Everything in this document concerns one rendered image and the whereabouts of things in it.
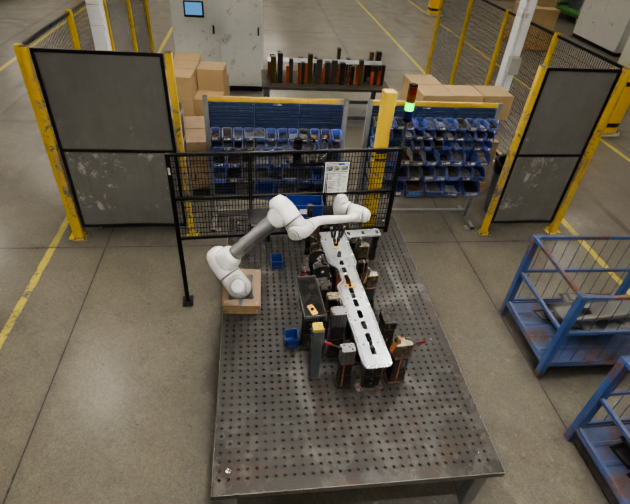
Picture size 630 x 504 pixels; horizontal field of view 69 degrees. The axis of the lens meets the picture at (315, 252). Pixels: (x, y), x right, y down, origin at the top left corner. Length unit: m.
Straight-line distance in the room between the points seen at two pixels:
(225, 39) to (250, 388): 7.39
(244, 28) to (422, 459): 7.99
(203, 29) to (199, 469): 7.61
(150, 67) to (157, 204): 1.45
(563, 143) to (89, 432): 5.28
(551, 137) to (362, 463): 4.09
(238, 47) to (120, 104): 4.96
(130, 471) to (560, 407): 3.32
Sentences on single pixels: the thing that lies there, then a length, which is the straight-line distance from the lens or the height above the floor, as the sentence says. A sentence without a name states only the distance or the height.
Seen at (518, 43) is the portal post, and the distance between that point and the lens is 7.41.
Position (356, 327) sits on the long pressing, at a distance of 3.00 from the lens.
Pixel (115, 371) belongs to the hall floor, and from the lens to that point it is 4.20.
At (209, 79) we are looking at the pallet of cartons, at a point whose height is 0.91.
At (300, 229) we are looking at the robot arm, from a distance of 2.87.
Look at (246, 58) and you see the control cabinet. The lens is 9.49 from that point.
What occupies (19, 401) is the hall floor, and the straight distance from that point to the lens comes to 4.29.
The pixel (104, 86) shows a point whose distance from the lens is 4.77.
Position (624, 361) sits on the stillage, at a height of 0.94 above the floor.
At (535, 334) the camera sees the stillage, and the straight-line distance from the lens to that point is 4.67.
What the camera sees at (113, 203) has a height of 0.44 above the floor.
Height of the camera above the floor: 3.17
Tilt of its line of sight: 38 degrees down
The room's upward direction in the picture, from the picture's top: 5 degrees clockwise
